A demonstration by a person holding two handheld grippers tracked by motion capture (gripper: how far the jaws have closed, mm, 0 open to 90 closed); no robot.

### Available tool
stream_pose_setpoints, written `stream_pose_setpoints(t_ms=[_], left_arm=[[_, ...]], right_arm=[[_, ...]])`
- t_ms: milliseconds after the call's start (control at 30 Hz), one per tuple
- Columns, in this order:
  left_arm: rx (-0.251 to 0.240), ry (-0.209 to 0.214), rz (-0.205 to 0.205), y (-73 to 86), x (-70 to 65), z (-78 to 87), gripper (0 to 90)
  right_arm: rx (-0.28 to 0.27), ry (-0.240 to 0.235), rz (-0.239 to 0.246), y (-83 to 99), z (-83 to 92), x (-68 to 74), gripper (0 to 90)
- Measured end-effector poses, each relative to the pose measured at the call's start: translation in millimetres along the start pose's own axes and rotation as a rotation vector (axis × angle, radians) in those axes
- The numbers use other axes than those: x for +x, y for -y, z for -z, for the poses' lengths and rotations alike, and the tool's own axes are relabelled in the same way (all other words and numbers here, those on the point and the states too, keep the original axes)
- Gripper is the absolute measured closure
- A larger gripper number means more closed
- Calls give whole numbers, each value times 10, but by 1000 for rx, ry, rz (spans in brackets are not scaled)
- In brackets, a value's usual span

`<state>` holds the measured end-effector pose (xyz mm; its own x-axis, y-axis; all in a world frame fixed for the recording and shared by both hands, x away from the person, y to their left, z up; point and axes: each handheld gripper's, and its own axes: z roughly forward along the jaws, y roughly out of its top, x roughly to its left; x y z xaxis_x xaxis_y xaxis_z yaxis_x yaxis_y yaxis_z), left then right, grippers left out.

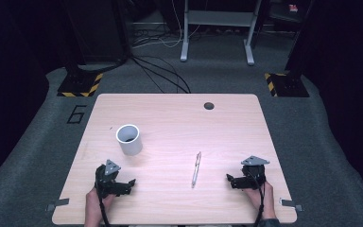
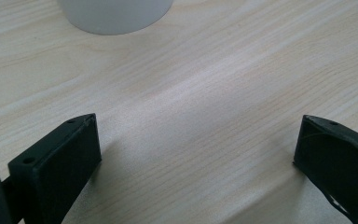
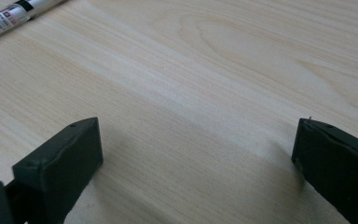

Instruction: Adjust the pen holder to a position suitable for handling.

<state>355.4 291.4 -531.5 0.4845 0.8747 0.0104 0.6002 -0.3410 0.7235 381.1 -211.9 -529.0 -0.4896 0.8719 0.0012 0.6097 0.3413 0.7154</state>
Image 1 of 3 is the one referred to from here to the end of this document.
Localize white metal desk frame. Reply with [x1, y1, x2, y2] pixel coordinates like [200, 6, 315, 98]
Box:
[180, 0, 263, 66]

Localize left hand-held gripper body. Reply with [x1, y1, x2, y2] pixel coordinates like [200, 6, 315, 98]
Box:
[94, 159, 123, 199]

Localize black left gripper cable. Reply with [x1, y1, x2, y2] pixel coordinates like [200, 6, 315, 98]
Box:
[95, 176, 112, 227]

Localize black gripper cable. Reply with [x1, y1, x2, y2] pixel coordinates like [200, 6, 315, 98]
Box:
[249, 171, 267, 227]
[95, 176, 112, 227]

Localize white cup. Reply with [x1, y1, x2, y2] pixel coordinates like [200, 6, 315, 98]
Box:
[115, 123, 144, 157]

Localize silver pen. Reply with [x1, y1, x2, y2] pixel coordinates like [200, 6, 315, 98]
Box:
[190, 150, 202, 189]

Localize person's left hand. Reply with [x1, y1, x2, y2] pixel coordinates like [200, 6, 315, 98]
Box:
[85, 186, 117, 212]

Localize black stand base striped edge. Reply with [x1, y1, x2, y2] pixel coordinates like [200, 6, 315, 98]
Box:
[263, 72, 310, 98]
[57, 71, 104, 98]

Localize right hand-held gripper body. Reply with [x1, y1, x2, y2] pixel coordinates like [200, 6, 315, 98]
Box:
[240, 155, 270, 191]

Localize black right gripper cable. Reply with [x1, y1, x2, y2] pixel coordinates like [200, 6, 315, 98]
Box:
[249, 171, 267, 227]

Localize black floor cables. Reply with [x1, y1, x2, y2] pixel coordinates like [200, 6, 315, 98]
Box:
[131, 55, 192, 95]

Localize white floor cables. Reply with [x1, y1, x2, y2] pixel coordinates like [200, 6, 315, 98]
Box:
[131, 0, 202, 49]

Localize grey metal table bracket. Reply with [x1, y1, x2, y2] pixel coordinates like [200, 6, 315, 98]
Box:
[45, 197, 71, 213]
[278, 197, 304, 213]

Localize black cabinet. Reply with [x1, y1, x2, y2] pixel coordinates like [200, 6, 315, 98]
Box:
[63, 0, 131, 65]

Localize person's right hand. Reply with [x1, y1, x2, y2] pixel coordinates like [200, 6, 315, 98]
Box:
[243, 181, 276, 212]

